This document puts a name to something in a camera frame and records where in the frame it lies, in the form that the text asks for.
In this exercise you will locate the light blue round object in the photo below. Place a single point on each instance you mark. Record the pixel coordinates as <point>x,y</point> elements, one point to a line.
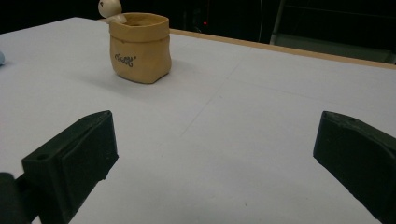
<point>1,58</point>

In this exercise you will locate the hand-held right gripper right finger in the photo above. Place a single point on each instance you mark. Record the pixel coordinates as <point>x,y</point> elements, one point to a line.
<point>361,155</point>

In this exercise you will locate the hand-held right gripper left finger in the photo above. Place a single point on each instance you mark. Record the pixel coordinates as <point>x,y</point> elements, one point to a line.
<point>77,155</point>

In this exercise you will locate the cream round-headed figurine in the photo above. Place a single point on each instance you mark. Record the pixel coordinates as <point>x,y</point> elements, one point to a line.
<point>109,8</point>

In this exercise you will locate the metal stand frame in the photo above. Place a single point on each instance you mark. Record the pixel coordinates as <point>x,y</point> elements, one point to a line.
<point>330,43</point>

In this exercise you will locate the tan pouch-shaped container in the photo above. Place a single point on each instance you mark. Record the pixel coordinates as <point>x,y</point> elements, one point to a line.
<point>140,46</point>

